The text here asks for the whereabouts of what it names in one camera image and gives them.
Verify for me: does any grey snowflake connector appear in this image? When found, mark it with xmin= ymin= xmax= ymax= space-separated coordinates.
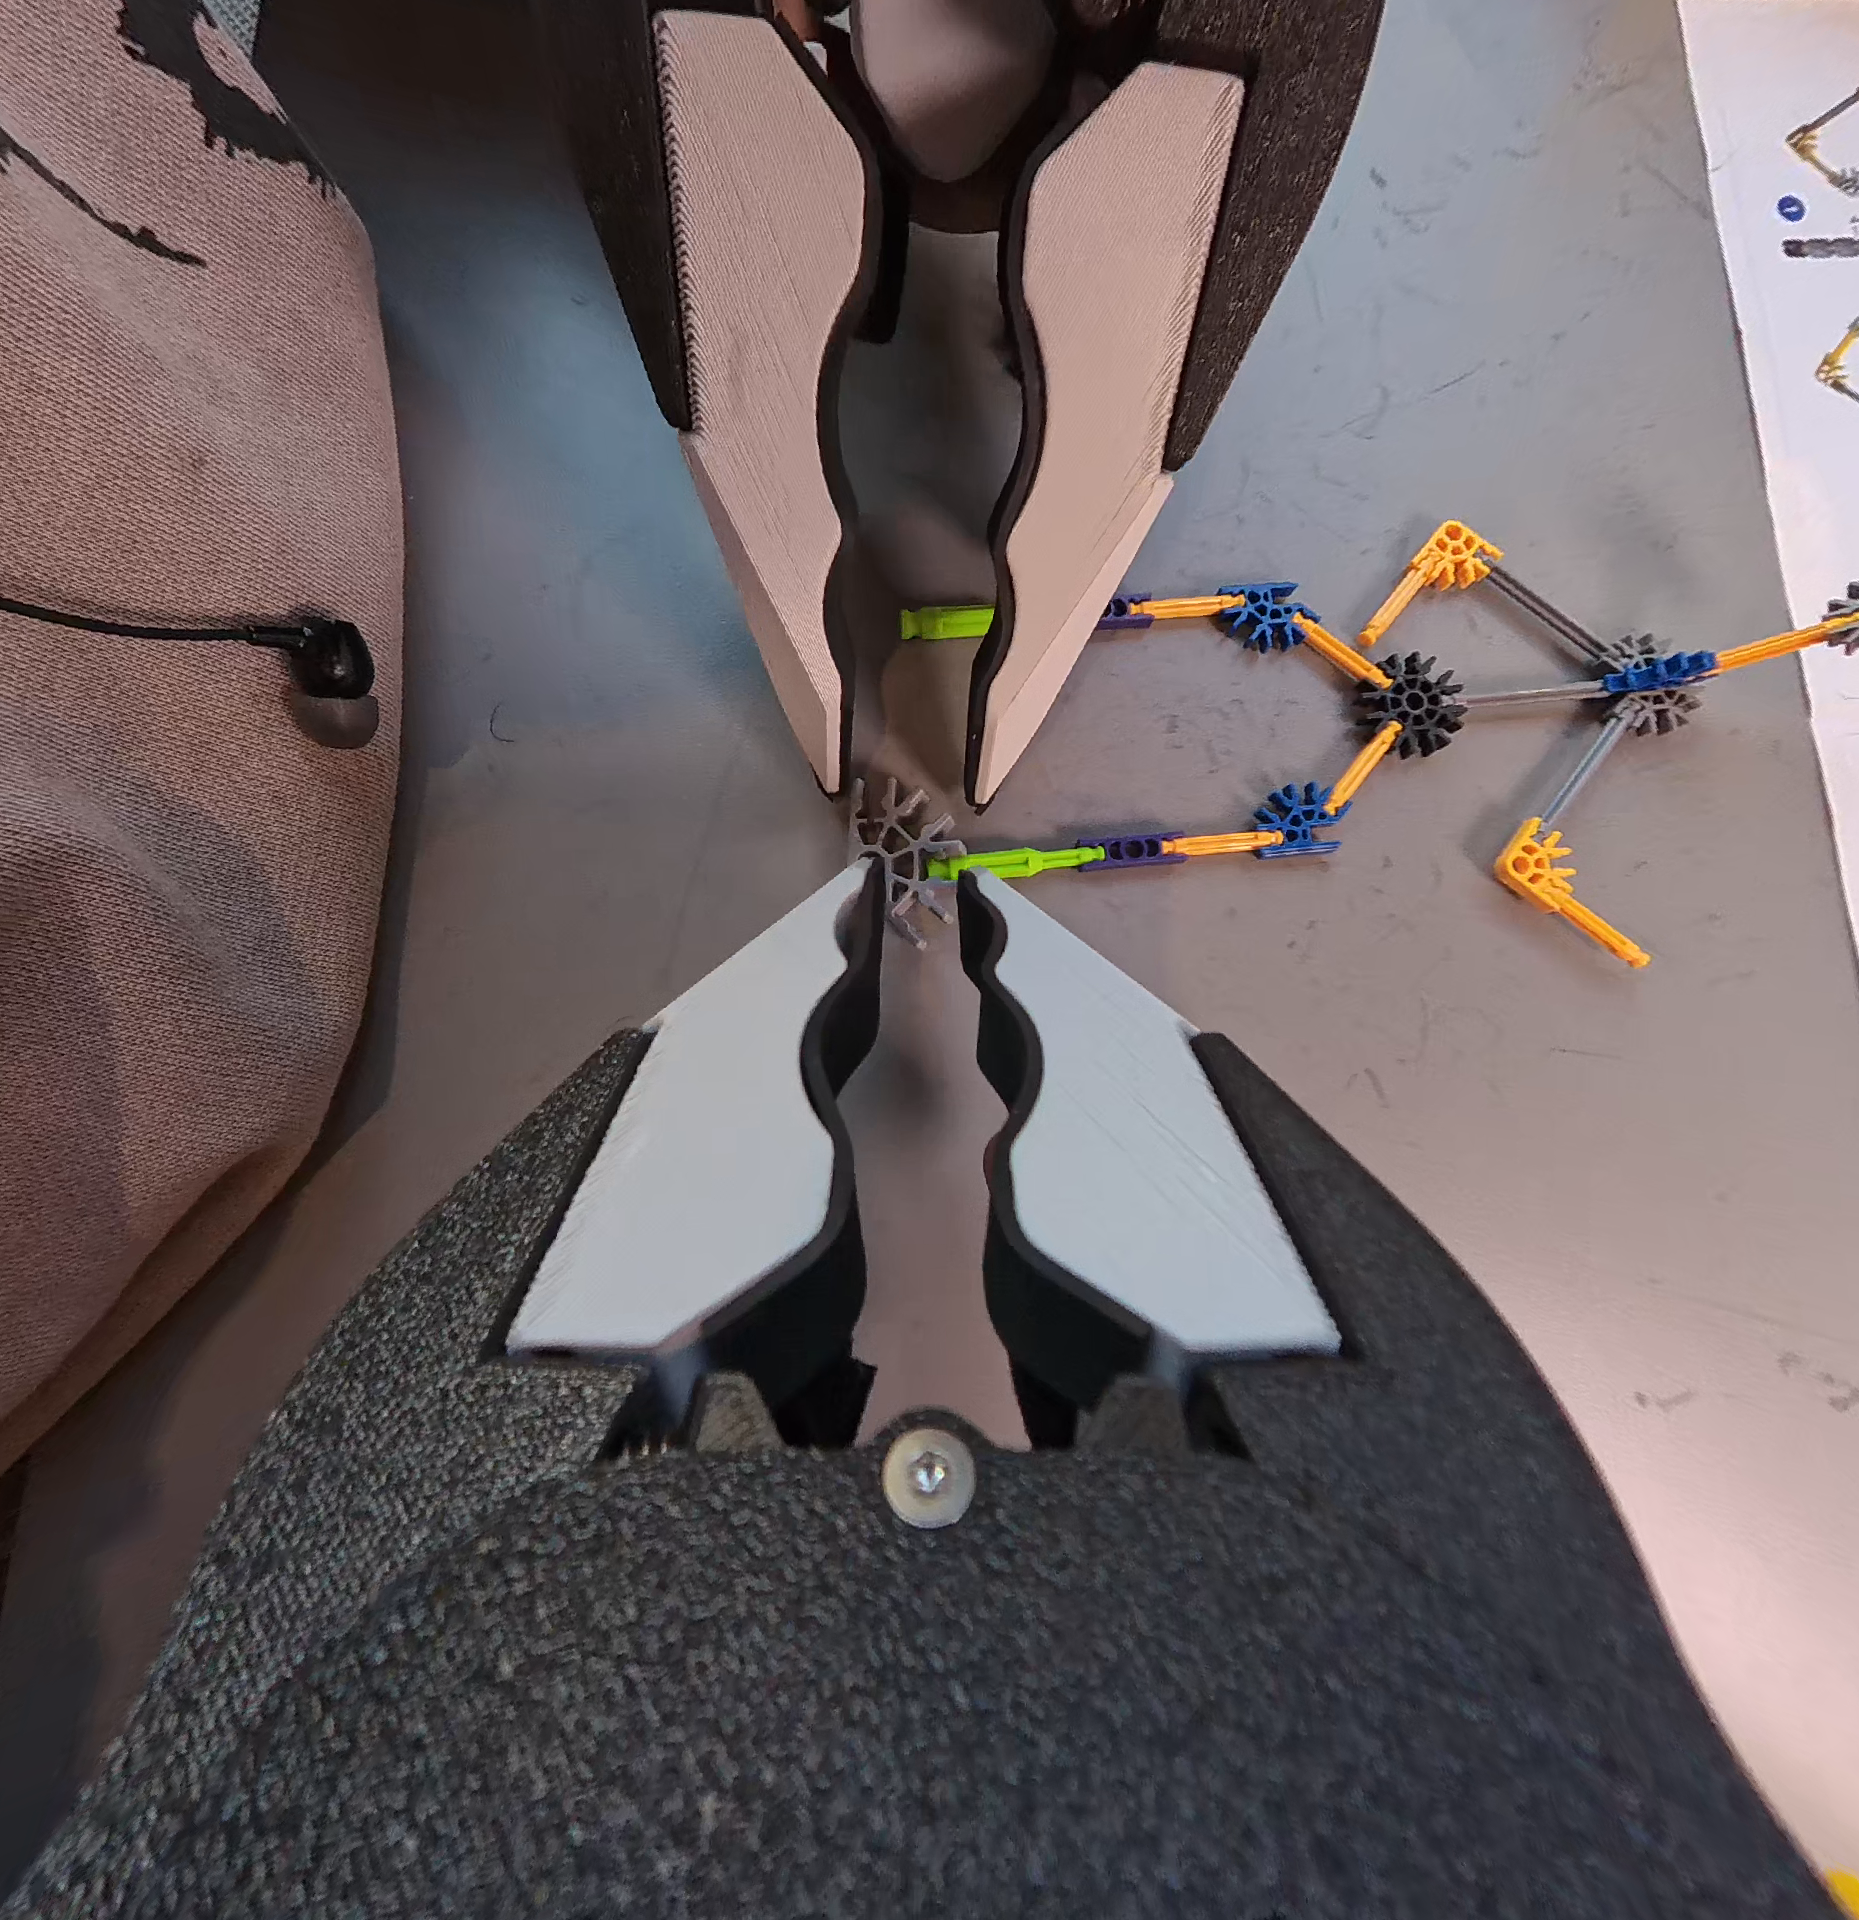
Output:
xmin=845 ymin=776 xmax=963 ymax=950

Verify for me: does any white toy instruction sheet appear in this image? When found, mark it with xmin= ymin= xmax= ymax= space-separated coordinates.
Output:
xmin=1675 ymin=0 xmax=1859 ymax=1081

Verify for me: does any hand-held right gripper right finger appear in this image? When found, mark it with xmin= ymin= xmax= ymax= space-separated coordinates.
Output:
xmin=955 ymin=866 xmax=1343 ymax=1449

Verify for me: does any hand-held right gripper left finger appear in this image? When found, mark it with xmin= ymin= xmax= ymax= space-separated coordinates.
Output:
xmin=504 ymin=861 xmax=885 ymax=1449

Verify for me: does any multicolour rod and connector assembly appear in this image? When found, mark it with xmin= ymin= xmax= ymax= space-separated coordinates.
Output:
xmin=1075 ymin=520 xmax=1721 ymax=913

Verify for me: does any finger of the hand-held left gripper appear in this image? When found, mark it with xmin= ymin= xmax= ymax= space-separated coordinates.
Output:
xmin=654 ymin=6 xmax=889 ymax=797
xmin=965 ymin=60 xmax=1249 ymax=809

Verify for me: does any person's torso in beige sweater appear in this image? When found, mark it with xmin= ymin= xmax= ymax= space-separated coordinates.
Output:
xmin=0 ymin=0 xmax=406 ymax=1502

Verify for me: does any black drawstring with toggle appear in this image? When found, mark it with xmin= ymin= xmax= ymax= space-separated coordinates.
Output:
xmin=0 ymin=588 xmax=380 ymax=747

